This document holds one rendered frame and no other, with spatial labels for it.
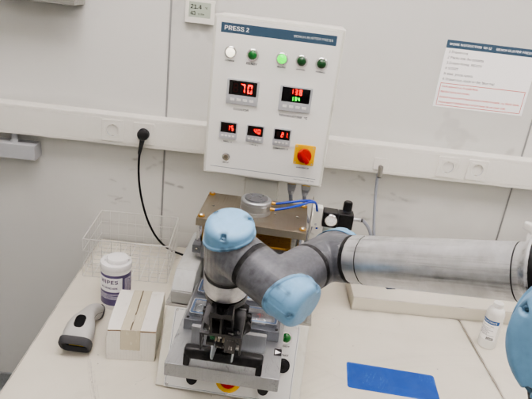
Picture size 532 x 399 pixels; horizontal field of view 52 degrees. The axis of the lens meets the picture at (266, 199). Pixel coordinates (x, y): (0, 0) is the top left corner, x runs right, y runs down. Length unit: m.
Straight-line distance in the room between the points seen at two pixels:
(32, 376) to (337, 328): 0.82
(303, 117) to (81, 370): 0.83
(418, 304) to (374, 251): 0.99
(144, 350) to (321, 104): 0.76
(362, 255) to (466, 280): 0.15
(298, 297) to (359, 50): 1.17
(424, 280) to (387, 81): 1.14
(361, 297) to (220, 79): 0.78
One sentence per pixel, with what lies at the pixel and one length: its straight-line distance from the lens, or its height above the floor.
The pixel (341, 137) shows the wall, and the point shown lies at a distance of 1.82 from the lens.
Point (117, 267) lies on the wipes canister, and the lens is 1.55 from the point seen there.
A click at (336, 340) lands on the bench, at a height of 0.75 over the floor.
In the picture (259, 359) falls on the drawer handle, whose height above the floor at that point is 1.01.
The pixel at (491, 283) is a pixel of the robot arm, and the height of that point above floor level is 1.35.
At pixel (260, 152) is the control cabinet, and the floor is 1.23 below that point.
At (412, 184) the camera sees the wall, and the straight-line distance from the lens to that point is 1.93.
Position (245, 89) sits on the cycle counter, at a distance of 1.43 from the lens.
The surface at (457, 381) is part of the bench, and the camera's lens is 1.57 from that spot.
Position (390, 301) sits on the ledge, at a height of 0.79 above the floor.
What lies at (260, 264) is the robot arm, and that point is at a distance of 0.76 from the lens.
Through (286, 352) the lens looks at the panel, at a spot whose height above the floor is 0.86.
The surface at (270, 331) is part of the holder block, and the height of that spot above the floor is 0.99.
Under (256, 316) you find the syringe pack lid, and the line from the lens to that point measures 1.17.
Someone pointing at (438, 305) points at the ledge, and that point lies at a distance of 1.79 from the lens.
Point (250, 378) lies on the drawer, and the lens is 1.07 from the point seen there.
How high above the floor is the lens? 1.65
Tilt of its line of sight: 22 degrees down
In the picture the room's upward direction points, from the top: 7 degrees clockwise
